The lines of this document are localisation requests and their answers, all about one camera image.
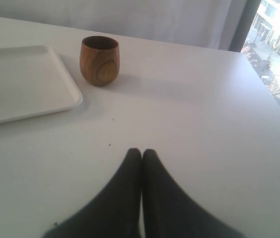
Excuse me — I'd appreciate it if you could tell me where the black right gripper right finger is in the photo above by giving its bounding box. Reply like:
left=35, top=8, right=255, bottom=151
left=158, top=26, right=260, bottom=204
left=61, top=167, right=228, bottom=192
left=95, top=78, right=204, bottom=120
left=142, top=149, right=244, bottom=238

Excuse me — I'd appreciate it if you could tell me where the white rectangular plastic tray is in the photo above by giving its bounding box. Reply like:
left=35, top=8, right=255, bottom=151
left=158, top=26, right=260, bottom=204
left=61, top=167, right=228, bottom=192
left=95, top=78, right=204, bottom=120
left=0, top=46, right=83, bottom=124

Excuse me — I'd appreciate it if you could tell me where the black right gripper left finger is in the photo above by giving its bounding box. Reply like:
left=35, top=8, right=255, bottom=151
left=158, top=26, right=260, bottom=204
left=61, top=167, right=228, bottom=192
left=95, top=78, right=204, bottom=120
left=44, top=148, right=142, bottom=238

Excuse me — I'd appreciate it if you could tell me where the brown wooden round cup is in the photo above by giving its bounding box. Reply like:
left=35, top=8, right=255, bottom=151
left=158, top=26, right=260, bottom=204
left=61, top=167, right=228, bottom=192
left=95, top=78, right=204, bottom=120
left=79, top=36, right=120, bottom=87

